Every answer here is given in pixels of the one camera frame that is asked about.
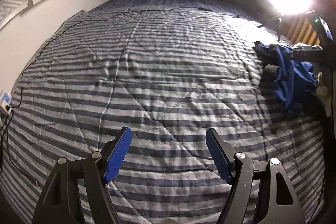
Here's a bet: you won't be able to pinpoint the blue striped boxer shorts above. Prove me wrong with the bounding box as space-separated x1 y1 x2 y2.
254 41 317 117

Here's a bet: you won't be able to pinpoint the wooden slatted headboard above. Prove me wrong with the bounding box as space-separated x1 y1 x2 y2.
281 15 320 46

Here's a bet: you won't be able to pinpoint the striped grey blue quilt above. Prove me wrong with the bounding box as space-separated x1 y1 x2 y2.
1 0 325 223

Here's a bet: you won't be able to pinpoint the long black power cable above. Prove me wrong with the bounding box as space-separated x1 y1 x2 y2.
4 6 263 109

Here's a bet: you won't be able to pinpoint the white blue wall socket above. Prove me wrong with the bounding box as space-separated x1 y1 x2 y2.
0 90 11 117

